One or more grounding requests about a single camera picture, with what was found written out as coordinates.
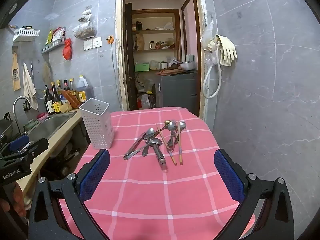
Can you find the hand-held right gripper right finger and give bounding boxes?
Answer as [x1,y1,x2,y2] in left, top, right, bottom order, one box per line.
[214,149,295,240]

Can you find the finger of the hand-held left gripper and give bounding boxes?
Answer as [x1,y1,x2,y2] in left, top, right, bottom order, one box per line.
[0,135,30,155]
[1,137,49,167]

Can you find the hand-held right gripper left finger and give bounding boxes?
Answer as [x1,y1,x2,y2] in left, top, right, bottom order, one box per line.
[28,149,111,240]

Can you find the white perforated utensil holder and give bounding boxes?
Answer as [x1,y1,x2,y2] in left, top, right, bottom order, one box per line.
[79,98,115,150]

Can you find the wooden chopstick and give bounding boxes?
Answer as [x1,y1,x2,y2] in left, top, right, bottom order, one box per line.
[178,127,183,165]
[156,124,177,165]

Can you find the metal spoon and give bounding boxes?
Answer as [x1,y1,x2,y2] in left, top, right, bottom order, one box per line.
[142,140,153,157]
[178,121,187,140]
[123,127,156,160]
[167,121,177,153]

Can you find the metal scoop with thick handle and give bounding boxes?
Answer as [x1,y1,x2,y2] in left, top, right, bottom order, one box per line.
[147,138,167,166]

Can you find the person's left hand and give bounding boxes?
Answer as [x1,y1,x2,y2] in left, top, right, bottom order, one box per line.
[0,181,27,217]

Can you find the metal basin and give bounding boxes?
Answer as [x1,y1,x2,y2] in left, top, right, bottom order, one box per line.
[0,119,14,137]

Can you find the beige kitchen counter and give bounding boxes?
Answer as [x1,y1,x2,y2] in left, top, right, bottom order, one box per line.
[22,110,84,198]

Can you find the steel sink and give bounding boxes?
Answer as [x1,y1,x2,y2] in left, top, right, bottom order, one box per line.
[25,111,78,140]

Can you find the metal faucet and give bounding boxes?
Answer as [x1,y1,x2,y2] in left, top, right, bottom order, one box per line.
[12,96,32,137]

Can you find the dark pump bottle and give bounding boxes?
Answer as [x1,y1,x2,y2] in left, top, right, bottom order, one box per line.
[44,84,54,115]

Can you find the soy sauce bottle yellow label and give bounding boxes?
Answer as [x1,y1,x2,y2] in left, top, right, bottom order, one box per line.
[51,81,62,114]

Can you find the beige towel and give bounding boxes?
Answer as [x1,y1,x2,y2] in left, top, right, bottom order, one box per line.
[23,63,39,110]

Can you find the wooden grater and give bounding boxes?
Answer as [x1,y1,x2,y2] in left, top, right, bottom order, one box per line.
[11,52,21,91]

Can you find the pink checked tablecloth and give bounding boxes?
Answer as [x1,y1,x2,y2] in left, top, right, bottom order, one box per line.
[59,107,256,240]

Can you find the sauce bottle with pale cap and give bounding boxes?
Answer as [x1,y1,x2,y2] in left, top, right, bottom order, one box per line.
[69,78,77,98]

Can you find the large oil jug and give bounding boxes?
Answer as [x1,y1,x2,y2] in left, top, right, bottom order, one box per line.
[76,75,88,103]

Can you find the hanging beige scrubber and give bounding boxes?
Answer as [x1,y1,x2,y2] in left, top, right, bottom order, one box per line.
[42,61,52,85]

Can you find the red plastic bag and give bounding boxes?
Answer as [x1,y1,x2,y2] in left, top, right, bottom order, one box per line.
[62,38,73,61]

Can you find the grey cabinet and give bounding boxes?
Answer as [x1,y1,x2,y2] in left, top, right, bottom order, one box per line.
[155,71,198,109]

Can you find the red and white packets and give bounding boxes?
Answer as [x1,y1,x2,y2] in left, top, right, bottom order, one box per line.
[52,27,65,43]

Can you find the white pot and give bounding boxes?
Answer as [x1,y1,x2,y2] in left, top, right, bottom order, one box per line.
[179,60,195,71]

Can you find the wooden cutting board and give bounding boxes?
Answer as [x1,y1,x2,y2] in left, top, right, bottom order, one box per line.
[156,69,187,76]

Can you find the clear bag of dark dried goods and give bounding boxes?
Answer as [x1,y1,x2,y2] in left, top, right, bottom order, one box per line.
[72,21,97,40]

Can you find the dark wooden door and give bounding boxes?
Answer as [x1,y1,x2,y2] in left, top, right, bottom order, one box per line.
[124,3,137,110]

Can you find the cream rubber gloves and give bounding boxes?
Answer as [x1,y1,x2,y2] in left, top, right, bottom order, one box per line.
[216,34,237,67]

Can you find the black range hood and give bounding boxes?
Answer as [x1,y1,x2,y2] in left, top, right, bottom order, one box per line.
[0,0,42,29]

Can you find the clear hanging plastic bag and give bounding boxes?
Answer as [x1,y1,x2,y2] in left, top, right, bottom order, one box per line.
[200,21,218,65]

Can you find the clear bag of pale contents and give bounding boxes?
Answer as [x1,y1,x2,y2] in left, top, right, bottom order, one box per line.
[79,5,92,23]

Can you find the wooden shelf unit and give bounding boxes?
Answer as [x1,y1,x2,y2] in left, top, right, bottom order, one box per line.
[130,9,182,73]

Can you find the white hose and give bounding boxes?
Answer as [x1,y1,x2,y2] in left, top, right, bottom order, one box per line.
[202,40,223,99]

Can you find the metal wall shelf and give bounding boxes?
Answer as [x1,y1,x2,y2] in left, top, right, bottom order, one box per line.
[41,37,66,54]

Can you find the white wall basket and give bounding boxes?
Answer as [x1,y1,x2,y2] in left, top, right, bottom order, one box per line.
[13,28,40,42]

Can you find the thin wall cable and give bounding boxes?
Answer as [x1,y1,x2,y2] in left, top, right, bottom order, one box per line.
[110,42,119,100]

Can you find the worn door frame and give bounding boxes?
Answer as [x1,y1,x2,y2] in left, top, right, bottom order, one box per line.
[115,0,208,117]

